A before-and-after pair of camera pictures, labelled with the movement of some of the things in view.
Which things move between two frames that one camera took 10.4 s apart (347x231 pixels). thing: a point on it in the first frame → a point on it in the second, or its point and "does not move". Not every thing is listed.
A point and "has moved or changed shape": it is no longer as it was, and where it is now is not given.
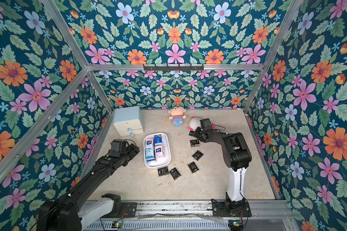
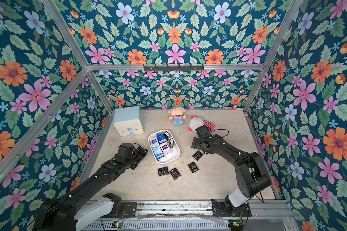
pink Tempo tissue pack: (158, 151) → (165, 148)
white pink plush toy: (195, 122) does not move
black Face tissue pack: (197, 155) does not move
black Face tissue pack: (175, 173) does not move
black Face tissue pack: (192, 134) → (171, 142)
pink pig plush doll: (177, 114) does not move
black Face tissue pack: (163, 171) does not move
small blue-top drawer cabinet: (127, 121) does not move
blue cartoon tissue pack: (158, 140) has moved or changed shape
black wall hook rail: (173, 68) does not move
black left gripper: (133, 153) → (140, 156)
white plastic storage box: (157, 150) has moved or changed shape
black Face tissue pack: (193, 167) does not move
